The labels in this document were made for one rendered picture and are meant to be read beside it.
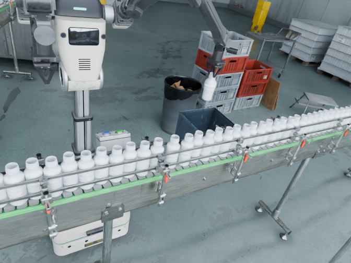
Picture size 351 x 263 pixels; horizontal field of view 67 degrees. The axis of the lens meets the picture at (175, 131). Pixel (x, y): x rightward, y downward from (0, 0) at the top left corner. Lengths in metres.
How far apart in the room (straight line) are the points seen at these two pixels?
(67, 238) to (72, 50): 1.16
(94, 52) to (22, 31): 3.32
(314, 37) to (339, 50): 0.82
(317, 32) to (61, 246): 7.47
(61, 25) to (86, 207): 0.83
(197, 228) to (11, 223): 1.55
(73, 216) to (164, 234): 1.18
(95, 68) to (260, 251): 1.84
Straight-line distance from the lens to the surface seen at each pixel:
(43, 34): 0.88
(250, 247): 2.40
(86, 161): 1.04
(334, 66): 7.68
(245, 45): 3.74
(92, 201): 1.15
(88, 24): 1.43
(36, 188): 1.07
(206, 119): 2.01
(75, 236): 1.96
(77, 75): 1.50
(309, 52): 8.18
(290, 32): 6.48
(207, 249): 2.25
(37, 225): 1.17
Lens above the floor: 1.81
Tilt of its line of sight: 33 degrees down
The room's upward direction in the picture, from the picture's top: 11 degrees clockwise
